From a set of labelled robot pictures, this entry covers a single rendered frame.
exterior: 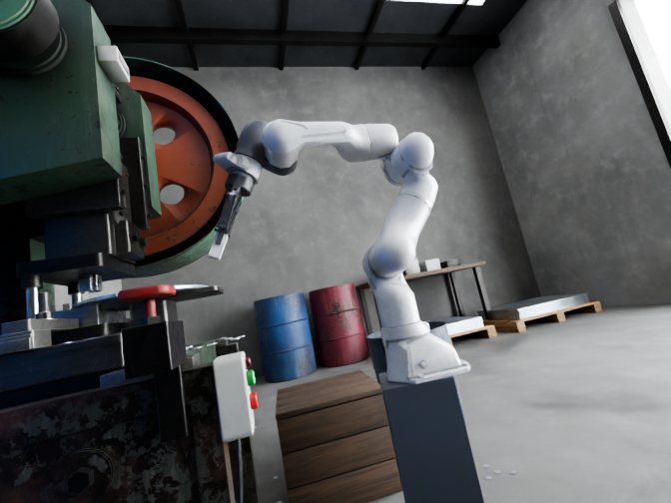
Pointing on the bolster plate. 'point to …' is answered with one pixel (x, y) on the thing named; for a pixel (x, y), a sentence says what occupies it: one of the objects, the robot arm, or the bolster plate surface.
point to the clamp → (34, 329)
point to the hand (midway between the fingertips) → (218, 246)
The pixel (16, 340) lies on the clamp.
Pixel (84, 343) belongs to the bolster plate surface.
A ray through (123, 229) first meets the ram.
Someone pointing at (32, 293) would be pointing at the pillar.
